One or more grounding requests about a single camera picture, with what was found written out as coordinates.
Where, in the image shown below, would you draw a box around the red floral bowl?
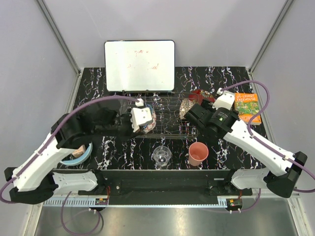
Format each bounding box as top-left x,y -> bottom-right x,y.
188,89 -> 216,104

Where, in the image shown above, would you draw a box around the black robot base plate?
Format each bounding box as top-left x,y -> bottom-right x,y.
79,169 -> 252,197

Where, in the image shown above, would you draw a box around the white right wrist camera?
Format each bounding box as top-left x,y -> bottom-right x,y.
212,88 -> 235,110

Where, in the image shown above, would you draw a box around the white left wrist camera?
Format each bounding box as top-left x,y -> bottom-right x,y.
130,98 -> 152,133

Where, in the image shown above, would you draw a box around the clear drinking glass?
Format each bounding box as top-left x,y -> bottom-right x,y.
152,146 -> 172,170

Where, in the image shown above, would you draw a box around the light blue headphones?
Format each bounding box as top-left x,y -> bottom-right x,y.
60,143 -> 93,166

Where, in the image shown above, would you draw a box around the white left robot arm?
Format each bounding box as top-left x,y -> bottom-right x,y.
0,95 -> 151,205

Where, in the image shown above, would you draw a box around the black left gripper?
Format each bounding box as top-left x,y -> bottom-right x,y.
96,106 -> 149,144

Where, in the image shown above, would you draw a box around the pink cube block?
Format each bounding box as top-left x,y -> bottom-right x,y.
72,145 -> 86,158

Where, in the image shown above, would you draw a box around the purple floor cable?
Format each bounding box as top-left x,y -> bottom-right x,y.
60,191 -> 106,236

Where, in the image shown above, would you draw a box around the grey cable duct rail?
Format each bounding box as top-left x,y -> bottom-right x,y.
43,193 -> 242,208

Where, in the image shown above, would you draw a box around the blue triangle pattern bowl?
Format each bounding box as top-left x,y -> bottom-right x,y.
141,104 -> 157,134

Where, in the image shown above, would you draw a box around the metal wire dish rack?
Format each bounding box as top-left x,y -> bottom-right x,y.
123,91 -> 198,140

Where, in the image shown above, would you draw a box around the brown patterned bowl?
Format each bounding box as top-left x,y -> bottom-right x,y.
179,98 -> 196,119

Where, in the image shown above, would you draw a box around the pink plastic cup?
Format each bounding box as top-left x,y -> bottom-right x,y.
189,142 -> 209,166

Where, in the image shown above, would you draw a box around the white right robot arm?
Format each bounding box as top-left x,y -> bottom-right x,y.
179,101 -> 307,198

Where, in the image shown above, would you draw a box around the white dry-erase board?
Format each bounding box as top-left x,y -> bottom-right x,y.
104,40 -> 175,91

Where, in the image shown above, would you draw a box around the orange treehouse book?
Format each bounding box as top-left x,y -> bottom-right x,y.
234,93 -> 259,124

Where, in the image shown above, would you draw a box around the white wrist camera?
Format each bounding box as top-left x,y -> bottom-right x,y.
212,88 -> 235,110
130,98 -> 152,133

